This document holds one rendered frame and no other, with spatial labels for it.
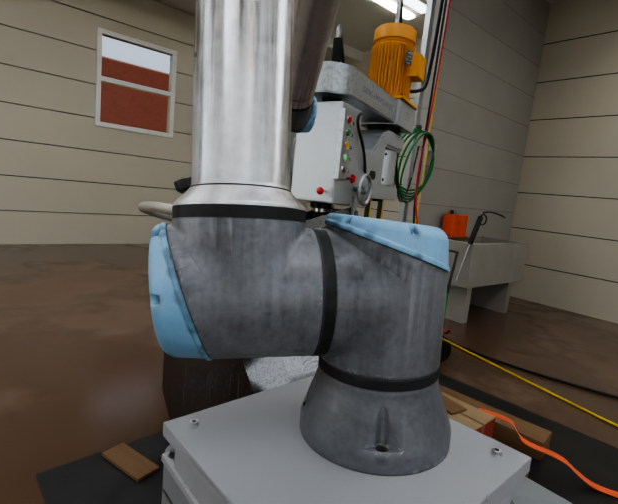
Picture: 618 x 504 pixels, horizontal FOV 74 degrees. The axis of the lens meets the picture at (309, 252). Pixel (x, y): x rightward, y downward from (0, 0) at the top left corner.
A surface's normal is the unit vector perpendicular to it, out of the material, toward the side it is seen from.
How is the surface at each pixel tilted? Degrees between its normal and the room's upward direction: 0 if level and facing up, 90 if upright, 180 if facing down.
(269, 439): 3
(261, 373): 60
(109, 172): 90
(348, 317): 95
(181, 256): 52
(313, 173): 90
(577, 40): 90
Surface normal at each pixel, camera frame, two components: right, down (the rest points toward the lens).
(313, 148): -0.50, 0.07
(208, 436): 0.05, -0.99
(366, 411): -0.27, -0.24
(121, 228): 0.64, 0.18
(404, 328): 0.15, 0.15
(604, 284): -0.76, 0.02
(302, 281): 0.22, -0.28
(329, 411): -0.65, -0.29
